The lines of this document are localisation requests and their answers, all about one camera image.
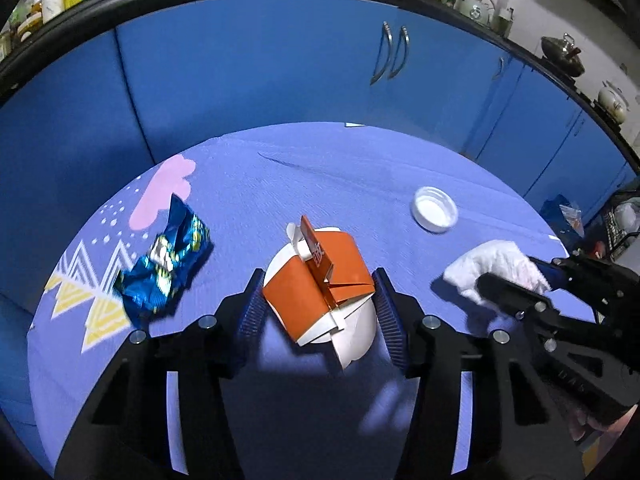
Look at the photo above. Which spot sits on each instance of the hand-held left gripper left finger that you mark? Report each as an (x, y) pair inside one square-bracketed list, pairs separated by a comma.
[(252, 310)]

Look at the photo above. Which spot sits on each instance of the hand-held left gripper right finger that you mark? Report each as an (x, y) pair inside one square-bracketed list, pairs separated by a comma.
[(387, 320)]

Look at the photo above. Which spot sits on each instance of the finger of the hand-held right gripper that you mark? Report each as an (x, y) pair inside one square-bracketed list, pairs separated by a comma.
[(510, 292), (590, 275)]

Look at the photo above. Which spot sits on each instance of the white tissue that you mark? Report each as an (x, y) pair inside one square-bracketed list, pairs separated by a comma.
[(495, 257)]

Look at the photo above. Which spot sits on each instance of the orange and white carton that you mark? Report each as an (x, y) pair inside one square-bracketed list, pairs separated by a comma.
[(310, 290)]

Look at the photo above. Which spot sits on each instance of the person's right hand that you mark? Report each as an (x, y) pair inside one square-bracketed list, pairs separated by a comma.
[(592, 430)]

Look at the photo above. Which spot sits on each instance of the blue foil snack wrapper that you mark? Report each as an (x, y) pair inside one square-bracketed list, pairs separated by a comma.
[(165, 265)]

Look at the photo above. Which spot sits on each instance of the white round lid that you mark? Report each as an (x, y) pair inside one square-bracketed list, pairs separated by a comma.
[(434, 209)]

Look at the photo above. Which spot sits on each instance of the blue printed tablecloth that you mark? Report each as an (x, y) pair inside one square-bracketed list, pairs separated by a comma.
[(300, 185)]

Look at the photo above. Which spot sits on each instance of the white ceramic pot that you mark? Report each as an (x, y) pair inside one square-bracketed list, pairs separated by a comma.
[(612, 102)]

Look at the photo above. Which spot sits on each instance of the dark wok with lid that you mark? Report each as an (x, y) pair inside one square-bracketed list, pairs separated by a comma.
[(562, 52)]

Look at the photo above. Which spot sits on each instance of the blue kitchen cabinet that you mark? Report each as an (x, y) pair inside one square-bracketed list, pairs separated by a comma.
[(250, 75)]

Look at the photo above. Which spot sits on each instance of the glass oil bottle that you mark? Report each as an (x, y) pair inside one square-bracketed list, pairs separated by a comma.
[(505, 22)]

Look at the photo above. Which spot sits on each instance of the pale green kettle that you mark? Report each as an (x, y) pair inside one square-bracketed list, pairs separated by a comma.
[(475, 7)]

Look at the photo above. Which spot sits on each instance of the cluster of condiment jars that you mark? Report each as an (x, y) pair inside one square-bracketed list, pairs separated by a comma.
[(27, 22)]

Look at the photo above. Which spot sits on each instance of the white labelled container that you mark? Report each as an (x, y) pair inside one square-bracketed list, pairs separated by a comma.
[(52, 2)]

